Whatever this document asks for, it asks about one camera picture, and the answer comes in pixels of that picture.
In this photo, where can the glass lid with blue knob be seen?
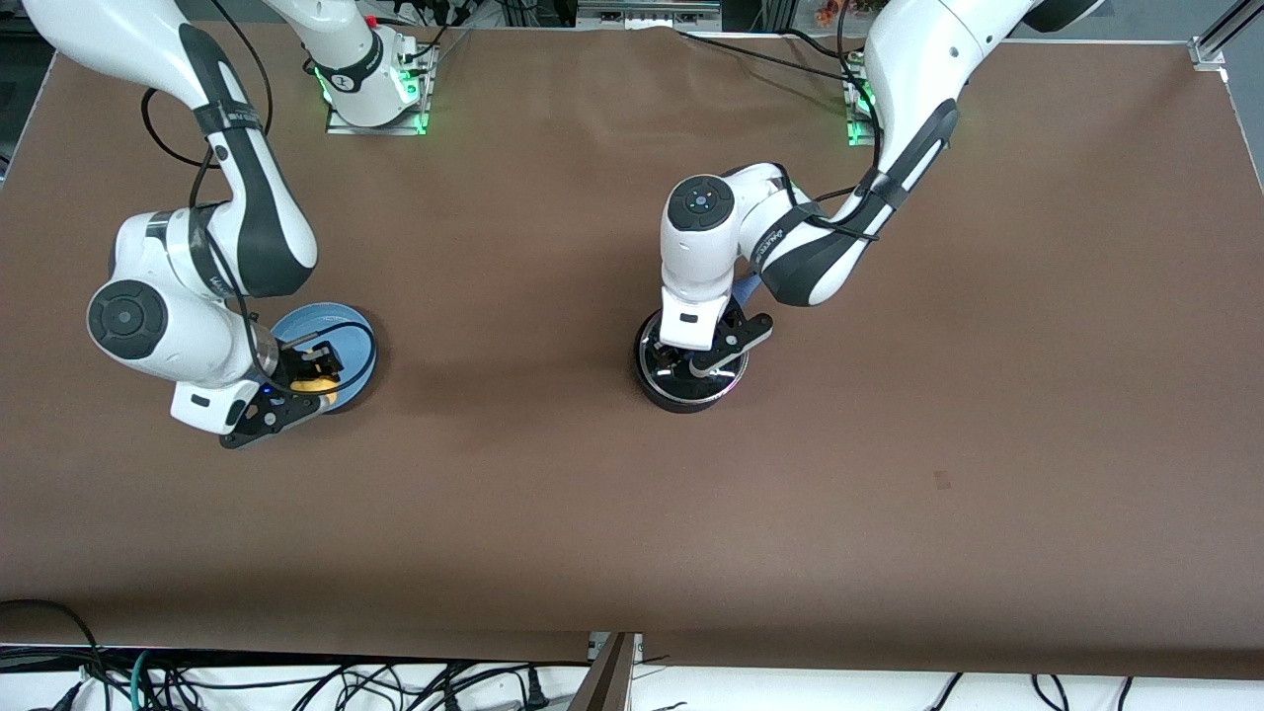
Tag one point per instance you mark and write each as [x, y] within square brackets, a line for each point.
[649, 357]

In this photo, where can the yellow potato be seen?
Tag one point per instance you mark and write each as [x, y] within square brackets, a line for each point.
[326, 396]

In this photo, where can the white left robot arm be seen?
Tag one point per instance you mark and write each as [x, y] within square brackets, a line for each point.
[918, 59]

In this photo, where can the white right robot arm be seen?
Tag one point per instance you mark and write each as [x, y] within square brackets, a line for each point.
[257, 217]

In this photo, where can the blue round plate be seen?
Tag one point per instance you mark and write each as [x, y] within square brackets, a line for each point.
[326, 321]

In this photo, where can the aluminium profile bar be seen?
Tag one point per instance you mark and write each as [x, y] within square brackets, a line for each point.
[604, 676]

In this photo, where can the black power plug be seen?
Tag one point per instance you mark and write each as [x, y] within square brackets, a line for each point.
[535, 691]

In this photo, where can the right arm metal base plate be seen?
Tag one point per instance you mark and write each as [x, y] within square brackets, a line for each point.
[341, 129]

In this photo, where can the silver frame rail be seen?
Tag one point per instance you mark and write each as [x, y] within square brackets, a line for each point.
[647, 12]

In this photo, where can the aluminium corner bracket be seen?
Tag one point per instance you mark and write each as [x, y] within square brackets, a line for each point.
[1210, 51]

